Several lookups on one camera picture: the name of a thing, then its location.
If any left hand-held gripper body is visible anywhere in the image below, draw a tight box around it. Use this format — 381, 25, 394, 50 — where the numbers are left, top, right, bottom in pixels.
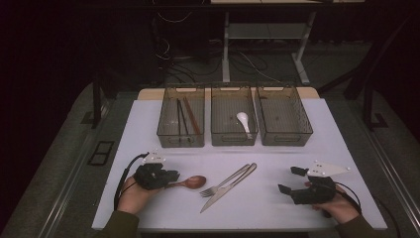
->
133, 150, 173, 191

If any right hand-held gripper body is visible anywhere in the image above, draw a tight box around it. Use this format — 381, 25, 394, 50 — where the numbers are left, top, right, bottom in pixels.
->
290, 160, 352, 206

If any brown wooden spoon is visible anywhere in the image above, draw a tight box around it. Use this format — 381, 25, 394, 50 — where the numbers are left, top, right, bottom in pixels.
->
164, 175, 208, 190

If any steel fork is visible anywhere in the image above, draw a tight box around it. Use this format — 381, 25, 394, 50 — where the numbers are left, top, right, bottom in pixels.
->
199, 163, 252, 198

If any steel knife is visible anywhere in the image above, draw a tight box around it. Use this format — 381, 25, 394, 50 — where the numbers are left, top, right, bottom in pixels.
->
199, 162, 258, 214

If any black chopstick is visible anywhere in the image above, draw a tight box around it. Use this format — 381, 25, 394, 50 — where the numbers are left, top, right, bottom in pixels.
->
175, 97, 182, 137
177, 97, 190, 137

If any grey plastic bin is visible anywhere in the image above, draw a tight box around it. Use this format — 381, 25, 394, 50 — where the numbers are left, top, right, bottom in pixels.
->
156, 86, 206, 149
210, 85, 260, 147
255, 85, 314, 147

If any brown wooden chopstick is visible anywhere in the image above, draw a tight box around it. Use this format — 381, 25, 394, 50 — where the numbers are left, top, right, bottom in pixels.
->
182, 96, 199, 135
184, 96, 202, 135

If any white ceramic spoon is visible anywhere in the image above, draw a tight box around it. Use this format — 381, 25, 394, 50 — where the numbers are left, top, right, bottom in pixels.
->
236, 111, 254, 140

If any person's right hand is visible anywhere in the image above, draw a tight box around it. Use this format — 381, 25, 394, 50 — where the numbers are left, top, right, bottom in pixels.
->
304, 179, 361, 225

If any person's left hand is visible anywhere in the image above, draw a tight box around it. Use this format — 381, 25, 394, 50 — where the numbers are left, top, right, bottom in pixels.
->
117, 175, 163, 215

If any black metal stand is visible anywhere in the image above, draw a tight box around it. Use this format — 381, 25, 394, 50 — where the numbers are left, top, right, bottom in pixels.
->
92, 75, 117, 130
317, 13, 420, 132

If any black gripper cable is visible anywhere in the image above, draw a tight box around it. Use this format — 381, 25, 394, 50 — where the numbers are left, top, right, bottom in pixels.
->
113, 152, 151, 211
336, 181, 402, 238

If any metal floor rail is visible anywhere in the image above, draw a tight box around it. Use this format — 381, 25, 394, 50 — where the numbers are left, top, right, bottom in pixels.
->
38, 98, 115, 238
350, 102, 420, 229

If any tangle of black floor cables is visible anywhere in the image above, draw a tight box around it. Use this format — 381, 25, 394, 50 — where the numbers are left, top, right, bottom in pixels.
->
153, 11, 275, 85

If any white floor cable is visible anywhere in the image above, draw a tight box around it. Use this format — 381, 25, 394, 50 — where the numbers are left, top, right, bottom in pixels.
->
239, 51, 283, 84

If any white metal desk frame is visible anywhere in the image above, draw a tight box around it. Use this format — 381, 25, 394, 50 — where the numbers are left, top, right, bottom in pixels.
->
209, 0, 366, 85

